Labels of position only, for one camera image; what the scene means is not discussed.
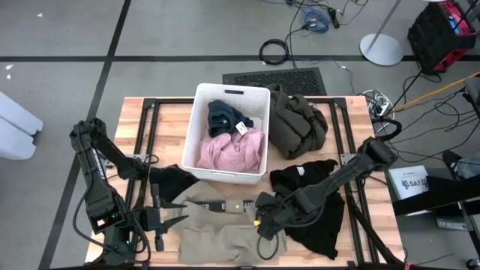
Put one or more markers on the white plastic laundry basket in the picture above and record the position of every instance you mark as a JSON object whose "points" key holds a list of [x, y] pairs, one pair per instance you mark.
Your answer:
{"points": [[225, 176]]}

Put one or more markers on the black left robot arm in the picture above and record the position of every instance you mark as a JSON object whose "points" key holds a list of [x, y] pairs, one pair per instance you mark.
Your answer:
{"points": [[99, 187]]}

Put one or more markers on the black side stand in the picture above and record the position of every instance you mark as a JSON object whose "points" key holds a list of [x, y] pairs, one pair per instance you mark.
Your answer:
{"points": [[442, 195]]}

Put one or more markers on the person's shoe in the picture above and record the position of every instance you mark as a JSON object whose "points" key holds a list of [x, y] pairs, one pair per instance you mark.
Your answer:
{"points": [[451, 159]]}

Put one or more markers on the person's leg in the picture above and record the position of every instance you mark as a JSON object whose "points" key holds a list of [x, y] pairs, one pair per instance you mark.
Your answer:
{"points": [[470, 167]]}

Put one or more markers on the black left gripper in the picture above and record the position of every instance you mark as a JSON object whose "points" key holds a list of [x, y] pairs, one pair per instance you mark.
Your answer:
{"points": [[148, 219]]}

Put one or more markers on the pink garment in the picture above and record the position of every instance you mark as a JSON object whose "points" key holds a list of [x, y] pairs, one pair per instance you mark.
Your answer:
{"points": [[228, 152]]}

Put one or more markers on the white plastic panel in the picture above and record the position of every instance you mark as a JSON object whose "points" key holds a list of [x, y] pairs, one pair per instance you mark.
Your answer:
{"points": [[15, 144], [18, 116]]}

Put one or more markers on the navy garment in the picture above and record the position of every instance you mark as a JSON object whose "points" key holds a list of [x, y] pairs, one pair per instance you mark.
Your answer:
{"points": [[221, 118]]}

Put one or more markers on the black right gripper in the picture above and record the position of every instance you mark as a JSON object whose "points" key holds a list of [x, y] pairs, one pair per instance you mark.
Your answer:
{"points": [[275, 215]]}

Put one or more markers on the white printed box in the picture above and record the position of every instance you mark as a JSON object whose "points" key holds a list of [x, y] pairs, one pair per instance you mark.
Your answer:
{"points": [[408, 180]]}

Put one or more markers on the red and black equipment case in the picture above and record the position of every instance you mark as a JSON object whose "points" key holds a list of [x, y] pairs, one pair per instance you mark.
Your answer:
{"points": [[431, 37]]}

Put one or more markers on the dark olive hoodie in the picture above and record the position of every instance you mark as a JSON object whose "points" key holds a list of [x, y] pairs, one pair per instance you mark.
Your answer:
{"points": [[296, 127]]}

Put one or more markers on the large black garment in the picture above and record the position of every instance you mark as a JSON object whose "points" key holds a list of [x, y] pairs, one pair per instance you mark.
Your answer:
{"points": [[322, 228]]}

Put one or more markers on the white clothing tag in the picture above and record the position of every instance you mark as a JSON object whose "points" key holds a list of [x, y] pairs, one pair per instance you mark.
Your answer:
{"points": [[242, 128]]}

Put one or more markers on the khaki garment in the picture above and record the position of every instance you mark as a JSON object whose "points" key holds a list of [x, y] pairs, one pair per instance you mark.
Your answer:
{"points": [[210, 232]]}

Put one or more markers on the grey round-base stand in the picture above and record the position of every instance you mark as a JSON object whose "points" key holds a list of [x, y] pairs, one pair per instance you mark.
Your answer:
{"points": [[382, 50]]}

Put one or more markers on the white power strip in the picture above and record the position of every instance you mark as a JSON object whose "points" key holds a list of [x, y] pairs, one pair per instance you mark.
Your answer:
{"points": [[378, 106]]}

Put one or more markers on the small black garment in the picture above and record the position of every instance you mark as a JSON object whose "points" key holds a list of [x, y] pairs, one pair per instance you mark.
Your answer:
{"points": [[172, 182]]}

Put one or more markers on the black floor mat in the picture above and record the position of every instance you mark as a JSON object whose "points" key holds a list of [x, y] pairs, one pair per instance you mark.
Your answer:
{"points": [[300, 80]]}

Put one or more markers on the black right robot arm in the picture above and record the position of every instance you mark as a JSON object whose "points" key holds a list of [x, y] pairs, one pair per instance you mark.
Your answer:
{"points": [[337, 176]]}

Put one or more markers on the black power adapter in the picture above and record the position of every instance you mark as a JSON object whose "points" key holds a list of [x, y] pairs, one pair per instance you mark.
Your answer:
{"points": [[333, 18]]}

